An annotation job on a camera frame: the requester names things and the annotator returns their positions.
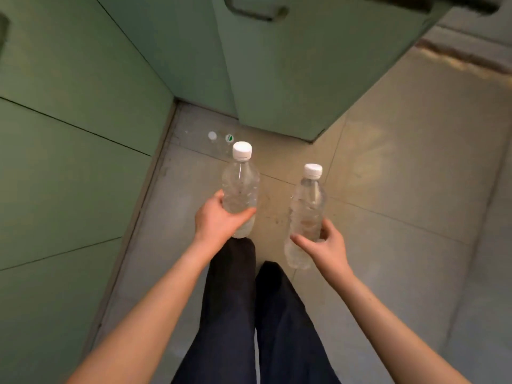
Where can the person's right hand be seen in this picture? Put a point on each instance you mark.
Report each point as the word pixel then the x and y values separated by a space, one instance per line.
pixel 328 255

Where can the person's left hand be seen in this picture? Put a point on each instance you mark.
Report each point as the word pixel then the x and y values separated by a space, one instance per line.
pixel 216 227

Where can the clear plastic water bottle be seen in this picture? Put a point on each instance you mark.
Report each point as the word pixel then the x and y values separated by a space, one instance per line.
pixel 308 199
pixel 212 136
pixel 229 138
pixel 240 183

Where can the person's left forearm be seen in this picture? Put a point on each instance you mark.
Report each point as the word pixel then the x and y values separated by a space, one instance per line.
pixel 152 315

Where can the person's right forearm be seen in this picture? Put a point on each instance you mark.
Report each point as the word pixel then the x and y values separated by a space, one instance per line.
pixel 392 331

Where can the person's black trousers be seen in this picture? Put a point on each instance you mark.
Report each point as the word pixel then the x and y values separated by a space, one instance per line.
pixel 232 315

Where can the green sink cabinet doors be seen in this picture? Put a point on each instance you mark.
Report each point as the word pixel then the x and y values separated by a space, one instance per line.
pixel 300 67

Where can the green base cupboard row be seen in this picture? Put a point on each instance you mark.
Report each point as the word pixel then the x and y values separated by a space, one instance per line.
pixel 72 175

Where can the door threshold strip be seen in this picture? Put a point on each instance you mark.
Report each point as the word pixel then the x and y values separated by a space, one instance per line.
pixel 464 57

